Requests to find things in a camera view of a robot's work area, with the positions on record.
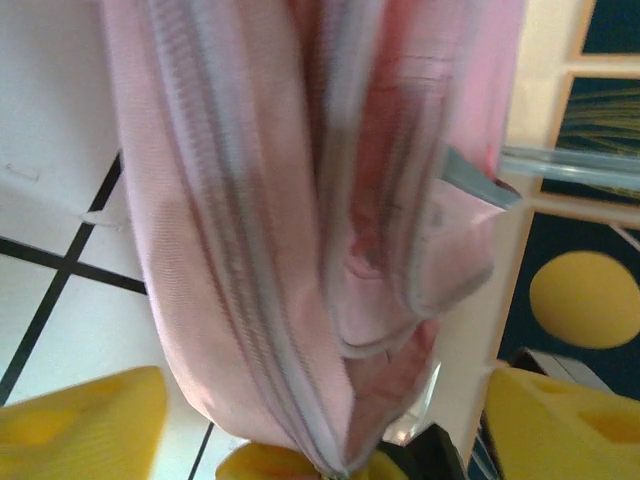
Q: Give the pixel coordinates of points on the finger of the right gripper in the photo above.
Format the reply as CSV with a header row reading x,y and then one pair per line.
x,y
425,457
270,465

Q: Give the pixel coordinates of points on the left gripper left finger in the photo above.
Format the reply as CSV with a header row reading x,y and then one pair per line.
x,y
75,430

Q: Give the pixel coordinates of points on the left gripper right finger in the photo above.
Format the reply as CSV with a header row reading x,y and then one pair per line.
x,y
560,430

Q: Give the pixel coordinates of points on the pink backpack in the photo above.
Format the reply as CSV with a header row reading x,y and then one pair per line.
x,y
240,250

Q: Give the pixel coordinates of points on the white grid pattern mat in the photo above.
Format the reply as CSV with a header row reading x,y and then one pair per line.
x,y
50,300

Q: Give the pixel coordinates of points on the aluminium frame post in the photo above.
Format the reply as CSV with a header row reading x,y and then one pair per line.
x,y
575,167

